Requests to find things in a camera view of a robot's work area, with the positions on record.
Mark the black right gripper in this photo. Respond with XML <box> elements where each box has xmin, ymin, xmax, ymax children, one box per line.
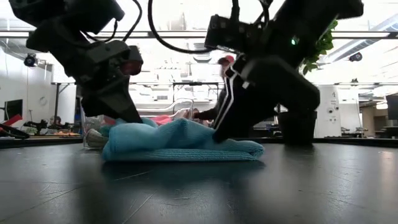
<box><xmin>213</xmin><ymin>18</ymin><xmax>321</xmax><ymax>142</ymax></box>

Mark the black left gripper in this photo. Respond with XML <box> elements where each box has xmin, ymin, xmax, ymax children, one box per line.
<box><xmin>26</xmin><ymin>18</ymin><xmax>143</xmax><ymax>124</ymax></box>

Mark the white waffle microfiber towel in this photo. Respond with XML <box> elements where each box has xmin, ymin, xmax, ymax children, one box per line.
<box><xmin>85</xmin><ymin>128</ymin><xmax>109</xmax><ymax>149</ymax></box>

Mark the pink microfiber towel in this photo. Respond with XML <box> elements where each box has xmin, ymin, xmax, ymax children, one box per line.
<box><xmin>146</xmin><ymin>114</ymin><xmax>174</xmax><ymax>126</ymax></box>

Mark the light blue microfiber towel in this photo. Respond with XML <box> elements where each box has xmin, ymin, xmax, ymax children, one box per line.
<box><xmin>101</xmin><ymin>117</ymin><xmax>265</xmax><ymax>162</ymax></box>

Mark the clear plastic bin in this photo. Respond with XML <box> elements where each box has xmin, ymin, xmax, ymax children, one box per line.
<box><xmin>80</xmin><ymin>98</ymin><xmax>195</xmax><ymax>149</ymax></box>

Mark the black plant pot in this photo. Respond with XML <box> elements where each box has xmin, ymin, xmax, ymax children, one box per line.
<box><xmin>277</xmin><ymin>110</ymin><xmax>318</xmax><ymax>146</ymax></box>

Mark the person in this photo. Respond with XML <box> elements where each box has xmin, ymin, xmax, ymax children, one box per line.
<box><xmin>175</xmin><ymin>55</ymin><xmax>249</xmax><ymax>138</ymax></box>

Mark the black-legged background table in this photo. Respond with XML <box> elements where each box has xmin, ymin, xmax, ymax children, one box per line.
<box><xmin>51</xmin><ymin>81</ymin><xmax>78</xmax><ymax>125</ymax></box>

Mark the white pillar with signs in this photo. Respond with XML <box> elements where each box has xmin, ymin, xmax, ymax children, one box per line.
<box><xmin>317</xmin><ymin>85</ymin><xmax>341</xmax><ymax>138</ymax></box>

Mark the red bar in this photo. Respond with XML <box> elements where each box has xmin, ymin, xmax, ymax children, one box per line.
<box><xmin>0</xmin><ymin>114</ymin><xmax>24</xmax><ymax>127</ymax></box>

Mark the black desk monitor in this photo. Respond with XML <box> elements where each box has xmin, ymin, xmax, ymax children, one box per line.
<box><xmin>386</xmin><ymin>94</ymin><xmax>398</xmax><ymax>121</ymax></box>

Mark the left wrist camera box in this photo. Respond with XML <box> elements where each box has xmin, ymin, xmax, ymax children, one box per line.
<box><xmin>83</xmin><ymin>39</ymin><xmax>144</xmax><ymax>82</ymax></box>

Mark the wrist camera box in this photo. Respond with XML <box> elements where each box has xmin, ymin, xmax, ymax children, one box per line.
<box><xmin>204</xmin><ymin>14</ymin><xmax>259</xmax><ymax>54</ymax></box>
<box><xmin>83</xmin><ymin>39</ymin><xmax>144</xmax><ymax>82</ymax></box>

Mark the black metal frame stand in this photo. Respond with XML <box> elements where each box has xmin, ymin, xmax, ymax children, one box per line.
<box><xmin>172</xmin><ymin>82</ymin><xmax>220</xmax><ymax>103</ymax></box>

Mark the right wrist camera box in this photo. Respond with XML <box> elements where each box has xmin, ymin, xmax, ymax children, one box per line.
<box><xmin>204</xmin><ymin>14</ymin><xmax>259</xmax><ymax>54</ymax></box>

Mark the black metal table frame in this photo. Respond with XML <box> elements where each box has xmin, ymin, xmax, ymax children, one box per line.
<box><xmin>0</xmin><ymin>136</ymin><xmax>398</xmax><ymax>149</ymax></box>

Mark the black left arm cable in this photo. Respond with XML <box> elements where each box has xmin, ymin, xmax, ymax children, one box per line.
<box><xmin>83</xmin><ymin>0</ymin><xmax>143</xmax><ymax>43</ymax></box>

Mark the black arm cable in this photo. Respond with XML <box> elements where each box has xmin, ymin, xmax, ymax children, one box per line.
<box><xmin>147</xmin><ymin>0</ymin><xmax>215</xmax><ymax>54</ymax></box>
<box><xmin>83</xmin><ymin>0</ymin><xmax>143</xmax><ymax>43</ymax></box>

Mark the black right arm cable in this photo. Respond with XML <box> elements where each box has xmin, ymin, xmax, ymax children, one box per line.
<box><xmin>147</xmin><ymin>0</ymin><xmax>215</xmax><ymax>54</ymax></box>

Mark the black wall monitor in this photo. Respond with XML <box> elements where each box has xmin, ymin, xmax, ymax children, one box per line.
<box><xmin>4</xmin><ymin>99</ymin><xmax>24</xmax><ymax>121</ymax></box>

